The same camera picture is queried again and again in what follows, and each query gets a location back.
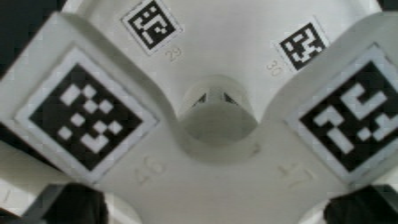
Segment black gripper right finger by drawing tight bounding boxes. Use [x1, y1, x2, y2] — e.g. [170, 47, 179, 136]
[323, 184, 398, 224]

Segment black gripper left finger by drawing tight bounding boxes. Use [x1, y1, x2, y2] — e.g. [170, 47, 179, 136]
[5, 183, 109, 224]

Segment white cross table base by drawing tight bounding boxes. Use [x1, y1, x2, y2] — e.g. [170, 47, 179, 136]
[0, 13, 398, 224]

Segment white round table top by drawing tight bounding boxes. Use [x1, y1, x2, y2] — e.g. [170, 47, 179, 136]
[63, 0, 379, 110]

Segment white fence bar front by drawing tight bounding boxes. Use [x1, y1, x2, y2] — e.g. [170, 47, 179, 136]
[0, 142, 70, 216]

